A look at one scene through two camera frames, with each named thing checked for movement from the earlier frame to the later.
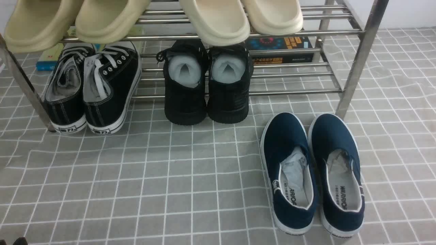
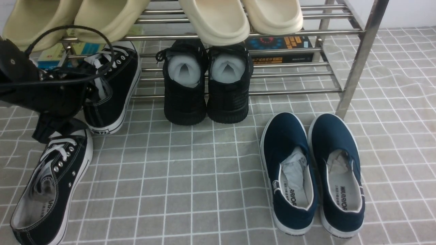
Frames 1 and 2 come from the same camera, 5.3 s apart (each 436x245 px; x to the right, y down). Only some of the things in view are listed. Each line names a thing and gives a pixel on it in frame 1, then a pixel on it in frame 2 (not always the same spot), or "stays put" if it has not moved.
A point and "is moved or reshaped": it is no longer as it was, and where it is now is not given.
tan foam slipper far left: [34, 26] stays put
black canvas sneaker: [111, 77] stays put
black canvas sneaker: [64, 100] is moved or reshaped
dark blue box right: [270, 43] stays put
